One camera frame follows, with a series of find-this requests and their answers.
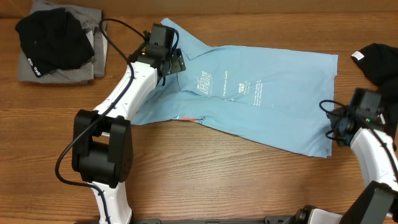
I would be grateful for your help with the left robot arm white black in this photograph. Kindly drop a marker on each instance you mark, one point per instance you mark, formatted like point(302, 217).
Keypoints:
point(103, 152)

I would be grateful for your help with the folded black garment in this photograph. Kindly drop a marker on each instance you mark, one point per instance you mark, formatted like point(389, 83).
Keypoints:
point(52, 40)

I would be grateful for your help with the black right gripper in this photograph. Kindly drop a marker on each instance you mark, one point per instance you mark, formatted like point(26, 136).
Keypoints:
point(334, 117)

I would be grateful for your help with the folded grey garment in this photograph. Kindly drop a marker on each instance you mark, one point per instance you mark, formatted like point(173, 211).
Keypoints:
point(95, 68)

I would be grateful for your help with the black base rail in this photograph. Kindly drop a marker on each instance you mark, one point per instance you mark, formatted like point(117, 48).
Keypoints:
point(284, 219)

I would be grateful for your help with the unfolded black garment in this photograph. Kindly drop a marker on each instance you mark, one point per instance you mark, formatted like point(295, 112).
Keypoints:
point(378, 62)

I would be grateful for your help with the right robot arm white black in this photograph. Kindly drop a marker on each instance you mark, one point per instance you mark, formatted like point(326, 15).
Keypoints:
point(378, 164)

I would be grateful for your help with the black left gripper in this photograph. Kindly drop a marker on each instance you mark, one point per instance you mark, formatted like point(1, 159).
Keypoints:
point(175, 60)

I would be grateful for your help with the light blue t-shirt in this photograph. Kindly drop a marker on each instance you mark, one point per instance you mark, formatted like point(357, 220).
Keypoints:
point(270, 96)

